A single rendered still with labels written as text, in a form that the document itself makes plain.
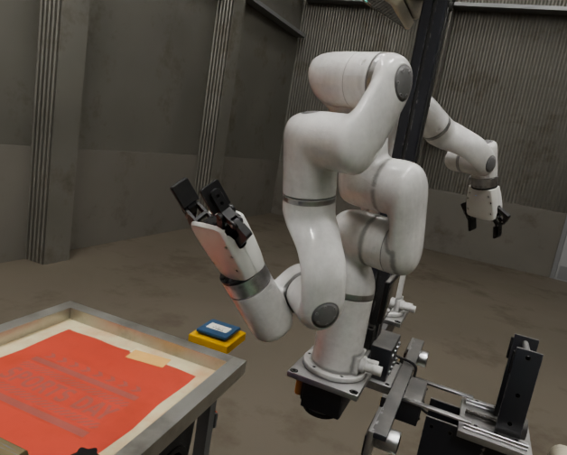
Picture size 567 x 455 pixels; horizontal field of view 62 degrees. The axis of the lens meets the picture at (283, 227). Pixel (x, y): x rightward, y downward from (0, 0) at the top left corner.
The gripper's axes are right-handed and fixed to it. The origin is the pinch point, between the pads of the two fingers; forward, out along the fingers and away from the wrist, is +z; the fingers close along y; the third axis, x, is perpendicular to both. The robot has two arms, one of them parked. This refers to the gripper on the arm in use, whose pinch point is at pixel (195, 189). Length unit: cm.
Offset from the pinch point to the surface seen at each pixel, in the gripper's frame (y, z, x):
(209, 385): -27, -48, 9
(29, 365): -56, -30, 34
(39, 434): -30, -31, 39
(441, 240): -428, -486, -542
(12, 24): -415, 77, -100
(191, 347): -46, -49, 4
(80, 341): -64, -37, 23
